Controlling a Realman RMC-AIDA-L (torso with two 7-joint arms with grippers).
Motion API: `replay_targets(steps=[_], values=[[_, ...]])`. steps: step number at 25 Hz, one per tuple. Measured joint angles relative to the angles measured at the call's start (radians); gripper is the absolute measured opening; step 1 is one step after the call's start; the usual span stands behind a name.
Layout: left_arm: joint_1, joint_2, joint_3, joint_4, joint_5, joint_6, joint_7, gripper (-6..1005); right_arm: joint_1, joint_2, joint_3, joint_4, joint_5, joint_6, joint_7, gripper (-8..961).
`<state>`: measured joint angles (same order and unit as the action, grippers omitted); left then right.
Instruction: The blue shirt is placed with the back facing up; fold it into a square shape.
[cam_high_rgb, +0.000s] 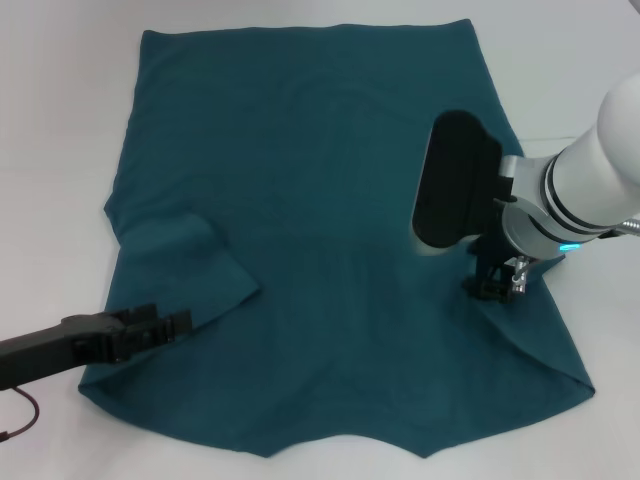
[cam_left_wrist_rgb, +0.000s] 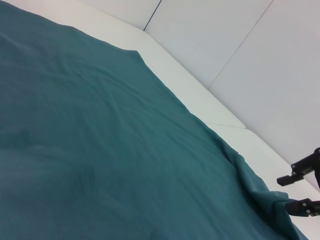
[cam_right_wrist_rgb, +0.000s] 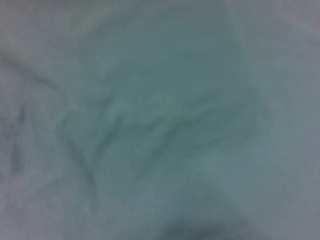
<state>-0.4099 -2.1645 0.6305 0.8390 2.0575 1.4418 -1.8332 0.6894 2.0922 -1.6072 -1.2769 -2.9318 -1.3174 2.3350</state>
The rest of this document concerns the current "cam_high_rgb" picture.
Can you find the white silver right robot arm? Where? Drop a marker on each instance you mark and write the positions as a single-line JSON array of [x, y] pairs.
[[600, 165]]

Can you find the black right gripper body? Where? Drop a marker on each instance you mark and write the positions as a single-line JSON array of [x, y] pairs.
[[490, 252]]

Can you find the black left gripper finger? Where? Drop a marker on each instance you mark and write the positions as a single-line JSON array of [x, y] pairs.
[[142, 315], [170, 329]]

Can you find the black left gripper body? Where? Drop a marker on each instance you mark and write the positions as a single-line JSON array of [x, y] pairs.
[[60, 345]]

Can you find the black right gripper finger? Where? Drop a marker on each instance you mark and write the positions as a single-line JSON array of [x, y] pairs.
[[477, 285], [497, 290]]

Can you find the dark teal blue shirt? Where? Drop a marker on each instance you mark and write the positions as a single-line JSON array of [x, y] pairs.
[[310, 200]]

